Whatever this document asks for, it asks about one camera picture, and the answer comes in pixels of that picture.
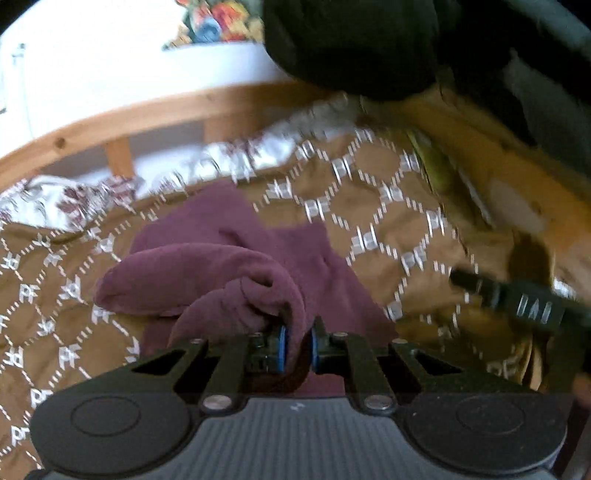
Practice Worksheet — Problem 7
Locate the dark grey cloth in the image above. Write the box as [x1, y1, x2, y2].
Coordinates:
[434, 0, 591, 145]

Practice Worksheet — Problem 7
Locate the white patterned bed sheet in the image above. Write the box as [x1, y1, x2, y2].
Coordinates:
[0, 99, 365, 232]

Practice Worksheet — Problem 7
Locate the brown patterned blanket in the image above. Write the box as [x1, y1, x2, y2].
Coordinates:
[0, 124, 578, 480]

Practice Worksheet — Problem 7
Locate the maroon garment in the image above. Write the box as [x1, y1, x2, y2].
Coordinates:
[93, 182, 402, 400]

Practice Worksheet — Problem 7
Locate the black cloth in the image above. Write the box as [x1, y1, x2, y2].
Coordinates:
[261, 0, 446, 103]

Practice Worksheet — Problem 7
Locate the yellow-green item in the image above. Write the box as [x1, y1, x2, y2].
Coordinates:
[409, 131, 451, 188]

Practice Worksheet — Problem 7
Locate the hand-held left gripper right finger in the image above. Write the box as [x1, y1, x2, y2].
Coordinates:
[311, 316, 465, 414]

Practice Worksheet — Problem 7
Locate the wooden bed frame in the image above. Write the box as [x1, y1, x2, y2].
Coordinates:
[0, 80, 333, 185]

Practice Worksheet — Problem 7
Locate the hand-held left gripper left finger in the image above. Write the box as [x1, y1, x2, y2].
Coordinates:
[130, 323, 290, 414]

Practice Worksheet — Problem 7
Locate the orange cloth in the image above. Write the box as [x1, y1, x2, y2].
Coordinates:
[406, 88, 591, 393]

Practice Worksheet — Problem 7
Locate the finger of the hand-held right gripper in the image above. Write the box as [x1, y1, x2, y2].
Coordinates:
[449, 269, 502, 303]

